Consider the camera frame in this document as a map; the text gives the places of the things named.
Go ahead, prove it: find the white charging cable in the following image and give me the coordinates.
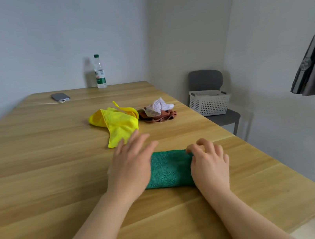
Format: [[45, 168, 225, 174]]
[[25, 96, 66, 110]]

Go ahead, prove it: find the clear green-label water bottle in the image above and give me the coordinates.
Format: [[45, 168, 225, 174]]
[[91, 53, 108, 90]]

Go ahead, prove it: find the yellow cloth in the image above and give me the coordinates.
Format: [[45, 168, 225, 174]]
[[86, 97, 144, 151]]

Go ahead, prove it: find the lilac dotted white cloth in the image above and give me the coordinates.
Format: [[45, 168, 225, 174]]
[[142, 95, 176, 119]]

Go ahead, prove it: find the wooden table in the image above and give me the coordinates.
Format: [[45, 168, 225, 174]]
[[0, 50, 315, 239]]

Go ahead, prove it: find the person's left hand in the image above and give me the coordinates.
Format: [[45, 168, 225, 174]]
[[98, 126, 168, 210]]

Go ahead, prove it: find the person's right hand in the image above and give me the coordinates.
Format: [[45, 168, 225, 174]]
[[184, 134, 235, 200]]

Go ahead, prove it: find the person's right forearm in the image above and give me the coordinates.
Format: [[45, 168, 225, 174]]
[[202, 177, 299, 239]]

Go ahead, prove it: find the green cloth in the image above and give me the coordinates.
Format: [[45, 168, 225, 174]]
[[140, 145, 200, 194]]

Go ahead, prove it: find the white plastic basket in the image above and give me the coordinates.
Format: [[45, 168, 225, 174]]
[[187, 85, 234, 120]]

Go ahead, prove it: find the grey chair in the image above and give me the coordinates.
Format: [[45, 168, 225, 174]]
[[186, 65, 244, 142]]

